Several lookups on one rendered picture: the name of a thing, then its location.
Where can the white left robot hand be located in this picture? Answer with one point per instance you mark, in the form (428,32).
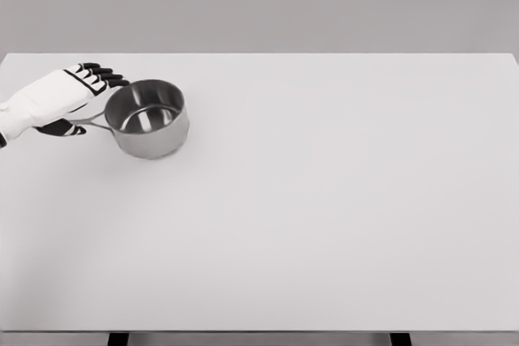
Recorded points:
(57,92)

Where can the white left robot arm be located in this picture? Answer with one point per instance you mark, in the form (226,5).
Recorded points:
(10,119)

